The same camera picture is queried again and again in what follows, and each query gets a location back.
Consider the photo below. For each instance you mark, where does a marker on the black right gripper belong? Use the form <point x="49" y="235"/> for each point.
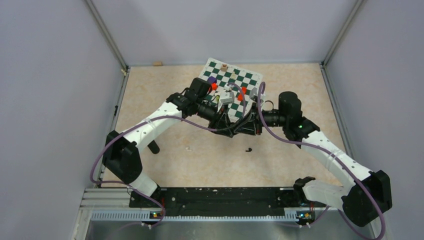
<point x="253" y="127"/>

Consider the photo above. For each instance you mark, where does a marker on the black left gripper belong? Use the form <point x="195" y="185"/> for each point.
<point x="224" y="127"/>

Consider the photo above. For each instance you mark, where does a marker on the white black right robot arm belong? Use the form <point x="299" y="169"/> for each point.
<point x="362" y="193"/>

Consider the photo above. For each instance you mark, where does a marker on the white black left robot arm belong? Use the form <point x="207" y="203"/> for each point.
<point x="121" y="154"/>

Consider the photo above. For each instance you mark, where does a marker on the red toy brick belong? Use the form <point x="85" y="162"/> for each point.
<point x="240" y="95"/>
<point x="214" y="86"/>

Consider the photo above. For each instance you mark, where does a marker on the green white chessboard mat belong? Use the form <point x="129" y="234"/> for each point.
<point x="246" y="78"/>

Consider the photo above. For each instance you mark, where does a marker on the purple toy brick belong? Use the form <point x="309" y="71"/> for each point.
<point x="211" y="80"/>

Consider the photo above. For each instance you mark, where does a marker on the brown wooden chess piece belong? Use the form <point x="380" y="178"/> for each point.
<point x="224" y="68"/>

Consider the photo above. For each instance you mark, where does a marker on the wooden cork cylinder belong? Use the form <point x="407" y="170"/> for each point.
<point x="157" y="63"/>

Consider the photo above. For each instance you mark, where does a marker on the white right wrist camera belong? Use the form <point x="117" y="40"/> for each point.
<point x="254" y="93"/>

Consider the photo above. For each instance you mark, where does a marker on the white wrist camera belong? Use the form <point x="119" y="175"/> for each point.
<point x="254" y="93"/>
<point x="226" y="97"/>

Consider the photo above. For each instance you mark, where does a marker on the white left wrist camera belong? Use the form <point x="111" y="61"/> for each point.
<point x="226" y="97"/>

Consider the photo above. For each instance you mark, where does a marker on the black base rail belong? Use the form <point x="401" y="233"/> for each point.
<point x="220" y="201"/>

